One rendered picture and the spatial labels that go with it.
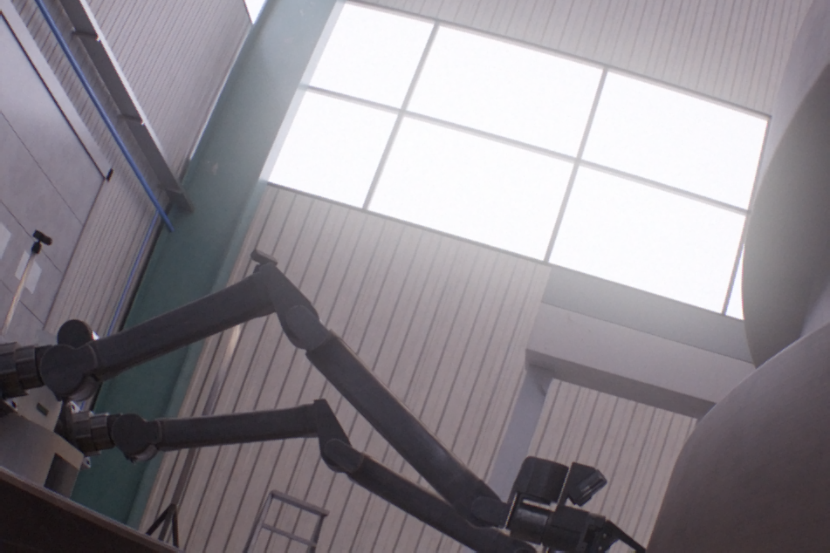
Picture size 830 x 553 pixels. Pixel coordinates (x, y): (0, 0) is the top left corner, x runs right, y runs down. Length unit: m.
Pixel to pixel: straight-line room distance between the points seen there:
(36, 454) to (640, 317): 4.09
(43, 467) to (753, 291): 1.25
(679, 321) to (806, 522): 4.83
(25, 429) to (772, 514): 1.36
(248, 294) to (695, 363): 4.03
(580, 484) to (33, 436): 0.89
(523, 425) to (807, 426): 4.81
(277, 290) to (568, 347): 3.93
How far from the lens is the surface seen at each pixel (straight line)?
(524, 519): 1.95
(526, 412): 5.99
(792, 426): 1.24
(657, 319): 5.92
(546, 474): 1.95
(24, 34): 12.66
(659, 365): 5.86
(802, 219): 2.01
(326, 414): 2.41
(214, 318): 2.01
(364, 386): 1.97
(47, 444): 2.20
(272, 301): 1.99
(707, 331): 5.93
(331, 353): 1.98
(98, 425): 2.49
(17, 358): 2.08
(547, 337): 5.87
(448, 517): 2.38
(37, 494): 0.37
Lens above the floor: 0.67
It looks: 19 degrees up
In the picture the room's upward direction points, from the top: 20 degrees clockwise
